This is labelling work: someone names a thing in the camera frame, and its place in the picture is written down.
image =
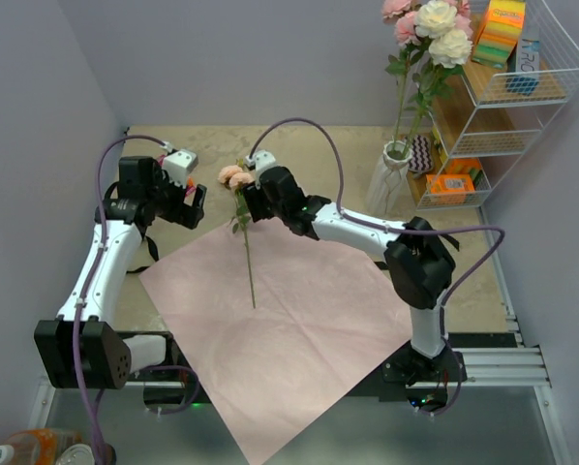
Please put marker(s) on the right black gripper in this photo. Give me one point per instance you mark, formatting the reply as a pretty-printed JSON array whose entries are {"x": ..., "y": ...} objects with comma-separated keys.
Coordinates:
[{"x": 254, "y": 198}]

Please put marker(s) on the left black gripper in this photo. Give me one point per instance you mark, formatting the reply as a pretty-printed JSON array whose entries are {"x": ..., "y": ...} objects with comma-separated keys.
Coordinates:
[{"x": 183, "y": 214}]

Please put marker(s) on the peach rose stem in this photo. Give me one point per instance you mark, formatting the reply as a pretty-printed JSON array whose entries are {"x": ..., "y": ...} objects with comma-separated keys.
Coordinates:
[{"x": 234, "y": 178}]

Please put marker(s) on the pink wrapping paper sheet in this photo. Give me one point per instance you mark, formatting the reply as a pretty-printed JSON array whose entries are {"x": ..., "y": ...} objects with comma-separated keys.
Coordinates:
[{"x": 326, "y": 317}]

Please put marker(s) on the pink rose stem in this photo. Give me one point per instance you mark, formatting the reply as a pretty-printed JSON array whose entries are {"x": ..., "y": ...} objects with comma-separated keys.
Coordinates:
[
  {"x": 401, "y": 15},
  {"x": 445, "y": 28}
]

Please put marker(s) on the white rose stem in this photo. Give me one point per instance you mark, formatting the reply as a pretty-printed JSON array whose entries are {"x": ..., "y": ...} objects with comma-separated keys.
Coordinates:
[{"x": 435, "y": 41}]

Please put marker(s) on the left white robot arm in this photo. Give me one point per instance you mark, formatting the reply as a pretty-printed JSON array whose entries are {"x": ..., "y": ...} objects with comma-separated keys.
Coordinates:
[{"x": 80, "y": 343}]

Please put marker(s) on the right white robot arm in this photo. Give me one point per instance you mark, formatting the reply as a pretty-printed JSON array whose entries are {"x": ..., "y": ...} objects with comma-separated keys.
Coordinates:
[{"x": 419, "y": 265}]

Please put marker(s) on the white ribbed vase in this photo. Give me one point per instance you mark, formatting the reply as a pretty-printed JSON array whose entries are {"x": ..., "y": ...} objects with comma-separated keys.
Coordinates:
[{"x": 389, "y": 177}]

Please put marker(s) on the orange box on shelf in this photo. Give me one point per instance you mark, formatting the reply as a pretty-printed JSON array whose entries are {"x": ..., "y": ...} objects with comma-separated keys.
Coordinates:
[{"x": 449, "y": 189}]

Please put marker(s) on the orange green sponge pack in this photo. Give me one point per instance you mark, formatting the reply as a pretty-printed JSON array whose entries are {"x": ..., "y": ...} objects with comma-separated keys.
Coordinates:
[{"x": 470, "y": 166}]

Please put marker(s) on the metal tin can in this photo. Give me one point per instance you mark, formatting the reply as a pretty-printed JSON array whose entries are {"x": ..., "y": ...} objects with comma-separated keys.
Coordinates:
[{"x": 82, "y": 454}]

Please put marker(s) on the orange juice bottle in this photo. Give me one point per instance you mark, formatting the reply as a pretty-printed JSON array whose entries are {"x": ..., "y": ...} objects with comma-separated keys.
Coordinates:
[{"x": 37, "y": 446}]

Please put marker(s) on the blue white tall box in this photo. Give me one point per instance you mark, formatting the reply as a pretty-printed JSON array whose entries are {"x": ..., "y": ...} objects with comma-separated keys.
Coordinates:
[{"x": 524, "y": 64}]

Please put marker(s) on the colourful sponge pack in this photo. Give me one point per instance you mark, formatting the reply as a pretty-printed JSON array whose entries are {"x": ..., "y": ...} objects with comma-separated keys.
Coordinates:
[{"x": 498, "y": 33}]

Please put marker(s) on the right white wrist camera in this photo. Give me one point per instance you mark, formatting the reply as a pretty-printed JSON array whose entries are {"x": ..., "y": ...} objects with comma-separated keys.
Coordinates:
[{"x": 260, "y": 160}]

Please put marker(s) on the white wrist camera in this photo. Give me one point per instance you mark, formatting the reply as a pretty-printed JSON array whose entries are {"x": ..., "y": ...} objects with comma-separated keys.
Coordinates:
[
  {"x": 179, "y": 162},
  {"x": 260, "y": 160}
]

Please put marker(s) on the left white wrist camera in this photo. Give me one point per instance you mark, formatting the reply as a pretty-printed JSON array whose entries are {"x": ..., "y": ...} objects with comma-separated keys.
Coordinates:
[{"x": 179, "y": 162}]

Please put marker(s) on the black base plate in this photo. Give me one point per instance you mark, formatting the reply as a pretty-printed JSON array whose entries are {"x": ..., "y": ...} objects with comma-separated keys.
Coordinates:
[{"x": 405, "y": 376}]

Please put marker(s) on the white wire shelf rack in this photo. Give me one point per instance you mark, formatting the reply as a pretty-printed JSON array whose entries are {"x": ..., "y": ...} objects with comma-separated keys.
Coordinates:
[{"x": 482, "y": 120}]

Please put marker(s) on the aluminium rail frame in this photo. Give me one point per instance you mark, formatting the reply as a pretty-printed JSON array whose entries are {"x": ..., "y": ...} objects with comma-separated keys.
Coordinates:
[{"x": 504, "y": 415}]

